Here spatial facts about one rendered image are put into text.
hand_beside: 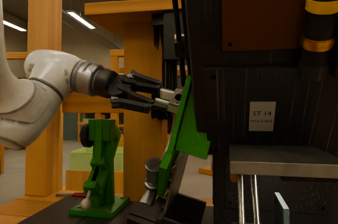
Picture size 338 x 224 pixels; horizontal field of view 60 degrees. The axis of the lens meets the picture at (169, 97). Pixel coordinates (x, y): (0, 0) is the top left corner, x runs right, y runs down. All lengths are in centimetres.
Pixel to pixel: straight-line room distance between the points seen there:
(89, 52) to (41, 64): 1090
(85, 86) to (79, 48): 1113
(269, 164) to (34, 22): 103
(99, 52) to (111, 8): 1060
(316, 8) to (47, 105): 59
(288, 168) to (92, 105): 88
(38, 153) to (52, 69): 48
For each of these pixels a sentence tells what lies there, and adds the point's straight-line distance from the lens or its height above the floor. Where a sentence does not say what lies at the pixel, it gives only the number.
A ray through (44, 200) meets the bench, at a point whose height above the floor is 88.
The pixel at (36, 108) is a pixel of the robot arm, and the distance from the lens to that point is 74.
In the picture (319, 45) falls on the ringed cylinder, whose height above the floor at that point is 129.
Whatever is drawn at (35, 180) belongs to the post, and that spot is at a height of 94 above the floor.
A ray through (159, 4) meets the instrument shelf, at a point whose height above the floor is 152.
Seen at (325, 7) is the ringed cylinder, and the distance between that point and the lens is 44.
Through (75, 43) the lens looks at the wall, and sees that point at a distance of 1201.
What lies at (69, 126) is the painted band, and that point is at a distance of 1185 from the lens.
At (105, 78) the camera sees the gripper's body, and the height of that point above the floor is 128.
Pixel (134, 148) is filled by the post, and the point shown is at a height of 106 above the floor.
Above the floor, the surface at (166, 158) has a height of 110.
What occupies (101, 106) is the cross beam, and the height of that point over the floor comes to 121.
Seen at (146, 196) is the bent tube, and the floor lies 100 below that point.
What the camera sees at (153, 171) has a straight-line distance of 62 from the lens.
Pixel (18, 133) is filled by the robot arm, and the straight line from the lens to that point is 74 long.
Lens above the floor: 120
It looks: 2 degrees up
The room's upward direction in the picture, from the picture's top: straight up
